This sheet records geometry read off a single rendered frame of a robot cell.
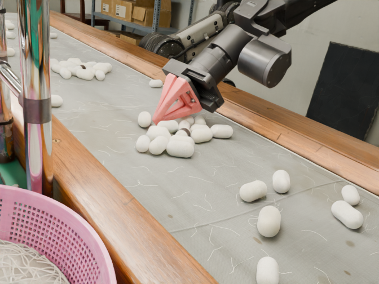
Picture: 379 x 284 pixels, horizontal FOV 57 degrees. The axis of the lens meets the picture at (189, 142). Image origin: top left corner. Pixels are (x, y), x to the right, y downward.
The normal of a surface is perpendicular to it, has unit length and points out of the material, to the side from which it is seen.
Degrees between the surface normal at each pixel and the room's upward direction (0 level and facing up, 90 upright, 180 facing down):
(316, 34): 90
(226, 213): 0
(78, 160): 0
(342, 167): 45
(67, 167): 0
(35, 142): 90
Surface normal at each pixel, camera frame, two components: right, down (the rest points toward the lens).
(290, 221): 0.14, -0.90
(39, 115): 0.48, 0.42
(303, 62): -0.73, 0.18
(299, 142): -0.45, -0.53
